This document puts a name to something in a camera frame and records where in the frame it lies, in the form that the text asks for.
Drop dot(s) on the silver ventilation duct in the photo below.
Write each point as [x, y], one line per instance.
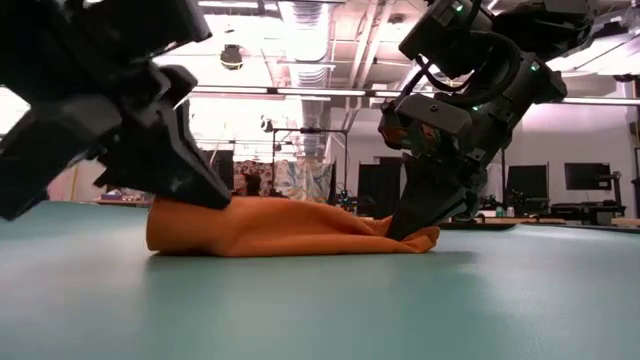
[307, 30]

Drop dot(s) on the patterned cloth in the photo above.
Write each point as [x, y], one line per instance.
[295, 180]

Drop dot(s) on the black computer monitor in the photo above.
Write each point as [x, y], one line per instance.
[527, 181]
[587, 175]

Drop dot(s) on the black partition panel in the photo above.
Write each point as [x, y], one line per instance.
[380, 185]

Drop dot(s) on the small black hanging fixture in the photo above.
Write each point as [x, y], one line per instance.
[266, 124]

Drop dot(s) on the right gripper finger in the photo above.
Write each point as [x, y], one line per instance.
[425, 200]
[479, 195]

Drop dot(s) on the black ceiling dome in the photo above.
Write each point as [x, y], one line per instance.
[231, 56]

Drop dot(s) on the green table mat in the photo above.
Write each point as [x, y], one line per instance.
[320, 310]

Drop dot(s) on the pink curtain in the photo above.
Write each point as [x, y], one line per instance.
[87, 185]

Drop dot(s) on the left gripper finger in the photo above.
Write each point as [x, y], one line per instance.
[165, 165]

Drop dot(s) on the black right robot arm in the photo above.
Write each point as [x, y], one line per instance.
[540, 30]

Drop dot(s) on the wooden room table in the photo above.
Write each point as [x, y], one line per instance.
[520, 220]

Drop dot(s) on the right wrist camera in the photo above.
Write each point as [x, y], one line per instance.
[405, 132]

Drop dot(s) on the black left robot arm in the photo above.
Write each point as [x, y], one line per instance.
[75, 40]

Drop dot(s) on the orange towel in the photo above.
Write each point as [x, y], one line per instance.
[280, 230]

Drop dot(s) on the long ceiling light bar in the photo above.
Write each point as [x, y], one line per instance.
[320, 91]

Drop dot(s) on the black desk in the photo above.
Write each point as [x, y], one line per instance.
[590, 210]

